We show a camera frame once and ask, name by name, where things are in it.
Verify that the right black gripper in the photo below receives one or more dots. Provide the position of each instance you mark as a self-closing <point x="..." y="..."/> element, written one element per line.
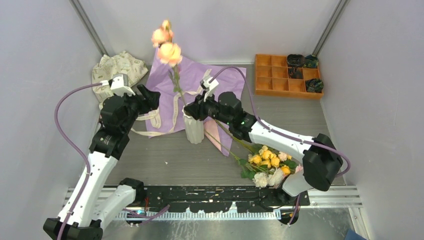
<point x="197" y="109"/>

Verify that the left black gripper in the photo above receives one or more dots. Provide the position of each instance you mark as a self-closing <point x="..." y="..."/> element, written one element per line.
<point x="149" y="103"/>

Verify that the cream printed ribbon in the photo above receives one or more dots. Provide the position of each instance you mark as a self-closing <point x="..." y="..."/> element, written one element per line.
<point x="156" y="117"/>

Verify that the purple pink wrapping paper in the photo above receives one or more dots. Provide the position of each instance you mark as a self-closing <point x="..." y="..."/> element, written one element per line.
<point x="191" y="73"/>

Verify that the peach rose flower stem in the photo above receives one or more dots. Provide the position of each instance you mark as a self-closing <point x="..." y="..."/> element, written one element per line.
<point x="169" y="53"/>

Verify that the yellow rose flower spray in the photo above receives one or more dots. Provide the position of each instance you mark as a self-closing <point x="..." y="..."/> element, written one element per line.
<point x="216" y="132"/>

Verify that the pink white flower spray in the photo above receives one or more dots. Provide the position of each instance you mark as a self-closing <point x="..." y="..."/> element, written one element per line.
<point x="265" y="179"/>

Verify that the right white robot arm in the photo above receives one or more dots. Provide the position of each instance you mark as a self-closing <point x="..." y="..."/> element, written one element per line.
<point x="320" y="160"/>

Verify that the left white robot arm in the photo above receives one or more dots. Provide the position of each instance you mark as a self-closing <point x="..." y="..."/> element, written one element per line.
<point x="82" y="217"/>

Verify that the white ribbed vase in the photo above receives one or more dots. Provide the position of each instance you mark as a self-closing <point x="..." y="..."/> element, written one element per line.
<point x="194" y="129"/>

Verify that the cream patterned cloth bag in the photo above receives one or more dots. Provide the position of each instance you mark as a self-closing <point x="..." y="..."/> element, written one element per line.
<point x="122" y="63"/>

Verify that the orange compartment tray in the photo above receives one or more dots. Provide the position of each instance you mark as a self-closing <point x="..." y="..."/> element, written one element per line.
<point x="272" y="79"/>

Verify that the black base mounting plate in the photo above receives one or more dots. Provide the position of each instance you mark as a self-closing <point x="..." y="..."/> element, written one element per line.
<point x="212" y="198"/>

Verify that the dark sock in tray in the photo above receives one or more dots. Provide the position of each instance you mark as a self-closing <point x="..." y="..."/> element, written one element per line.
<point x="295" y="73"/>

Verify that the dark rolled sock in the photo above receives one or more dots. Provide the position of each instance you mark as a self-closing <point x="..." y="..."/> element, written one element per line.
<point x="296" y="60"/>

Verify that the patterned sock front compartment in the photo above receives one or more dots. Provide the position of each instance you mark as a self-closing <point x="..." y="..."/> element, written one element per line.
<point x="314" y="85"/>

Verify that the green blue rolled sock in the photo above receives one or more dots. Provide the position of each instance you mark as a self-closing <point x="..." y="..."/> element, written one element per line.
<point x="311" y="62"/>

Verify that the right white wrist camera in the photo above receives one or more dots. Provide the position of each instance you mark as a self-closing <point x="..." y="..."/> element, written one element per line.
<point x="209" y="85"/>

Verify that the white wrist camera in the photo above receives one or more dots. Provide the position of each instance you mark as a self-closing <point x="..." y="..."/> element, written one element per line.
<point x="119" y="85"/>
<point x="209" y="85"/>

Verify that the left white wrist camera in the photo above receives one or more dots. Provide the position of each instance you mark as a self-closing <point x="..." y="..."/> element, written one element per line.
<point x="119" y="85"/>

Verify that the left corner frame post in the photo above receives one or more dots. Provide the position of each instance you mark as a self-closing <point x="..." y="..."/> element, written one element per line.
<point x="84" y="18"/>

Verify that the corner frame post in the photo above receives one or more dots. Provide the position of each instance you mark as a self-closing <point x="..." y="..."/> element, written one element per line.
<point x="84" y="18"/>
<point x="333" y="20"/>

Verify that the right corner frame post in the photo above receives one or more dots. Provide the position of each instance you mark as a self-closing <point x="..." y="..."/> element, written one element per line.
<point x="333" y="20"/>

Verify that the aluminium front rail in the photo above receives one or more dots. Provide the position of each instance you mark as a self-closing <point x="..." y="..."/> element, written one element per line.
<point x="337" y="197"/>

